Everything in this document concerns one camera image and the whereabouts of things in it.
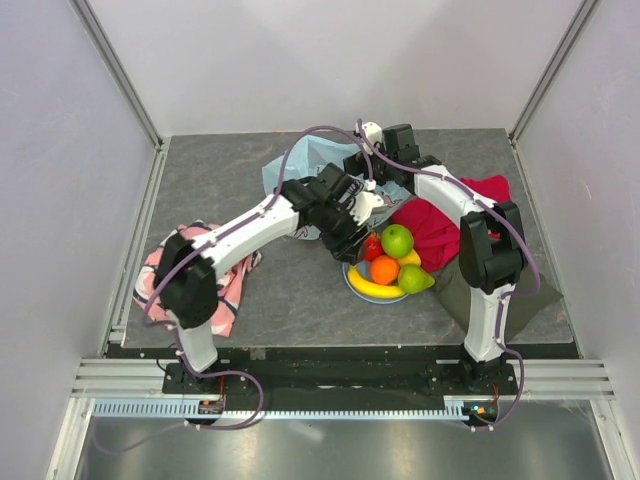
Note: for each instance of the yellow fake mango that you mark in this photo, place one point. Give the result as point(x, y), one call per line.
point(412, 258)

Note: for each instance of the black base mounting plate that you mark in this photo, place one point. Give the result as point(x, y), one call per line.
point(432, 370)

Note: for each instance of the light blue plate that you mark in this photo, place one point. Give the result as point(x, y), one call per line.
point(363, 268)

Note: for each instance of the red cloth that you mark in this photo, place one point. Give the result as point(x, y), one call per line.
point(436, 237)

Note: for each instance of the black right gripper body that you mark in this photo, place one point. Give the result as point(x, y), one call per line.
point(381, 165)

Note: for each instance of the right aluminium corner post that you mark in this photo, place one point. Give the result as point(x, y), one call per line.
point(561, 53)

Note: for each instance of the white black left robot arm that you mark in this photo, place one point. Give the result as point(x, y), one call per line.
point(189, 269)

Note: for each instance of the yellow fake banana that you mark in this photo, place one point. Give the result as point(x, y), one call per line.
point(371, 289)

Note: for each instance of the pink navy patterned cloth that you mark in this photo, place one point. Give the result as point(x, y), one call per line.
point(229, 286)

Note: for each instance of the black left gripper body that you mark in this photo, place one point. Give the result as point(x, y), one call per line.
point(337, 226)

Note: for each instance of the olive green cloth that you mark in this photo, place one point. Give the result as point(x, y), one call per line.
point(453, 292)

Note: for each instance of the green fake lime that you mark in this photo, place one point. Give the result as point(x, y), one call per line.
point(397, 241)

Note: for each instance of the aluminium frame rail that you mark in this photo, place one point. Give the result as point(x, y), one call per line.
point(535, 379)

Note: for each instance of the red fake apple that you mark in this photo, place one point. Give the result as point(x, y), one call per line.
point(371, 248)

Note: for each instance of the translucent light blue plastic bag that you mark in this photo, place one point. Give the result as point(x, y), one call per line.
point(311, 154)

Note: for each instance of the fake orange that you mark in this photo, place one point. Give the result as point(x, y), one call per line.
point(384, 270)

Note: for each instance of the left aluminium corner post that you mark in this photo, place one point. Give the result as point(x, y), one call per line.
point(107, 52)

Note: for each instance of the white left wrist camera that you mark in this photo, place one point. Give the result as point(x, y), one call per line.
point(364, 203)

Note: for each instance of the green fake pear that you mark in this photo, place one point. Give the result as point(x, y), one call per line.
point(412, 279)

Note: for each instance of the slotted grey cable duct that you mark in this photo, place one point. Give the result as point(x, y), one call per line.
point(196, 409)

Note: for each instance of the aluminium corner post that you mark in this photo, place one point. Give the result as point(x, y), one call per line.
point(107, 52)
point(561, 53)

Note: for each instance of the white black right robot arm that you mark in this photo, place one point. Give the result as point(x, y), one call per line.
point(492, 253)

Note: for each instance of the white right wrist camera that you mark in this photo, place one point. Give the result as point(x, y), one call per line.
point(370, 133)

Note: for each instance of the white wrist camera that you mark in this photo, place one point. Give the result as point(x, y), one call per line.
point(364, 203)
point(370, 133)

